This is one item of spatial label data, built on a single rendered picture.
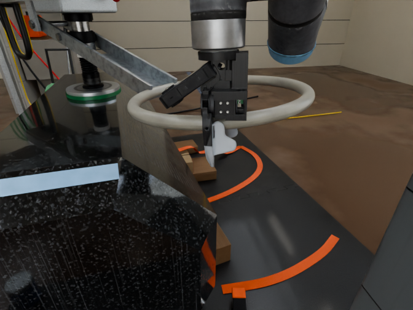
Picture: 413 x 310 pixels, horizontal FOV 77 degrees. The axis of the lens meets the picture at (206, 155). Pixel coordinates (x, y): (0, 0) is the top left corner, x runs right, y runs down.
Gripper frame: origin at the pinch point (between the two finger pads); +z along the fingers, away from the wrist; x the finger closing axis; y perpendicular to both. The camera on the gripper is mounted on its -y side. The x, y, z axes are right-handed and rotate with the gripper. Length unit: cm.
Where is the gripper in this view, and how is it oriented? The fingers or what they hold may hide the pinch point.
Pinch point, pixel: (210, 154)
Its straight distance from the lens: 53.3
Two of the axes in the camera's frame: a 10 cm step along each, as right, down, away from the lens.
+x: 1.5, -4.5, 8.8
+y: 9.9, 0.3, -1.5
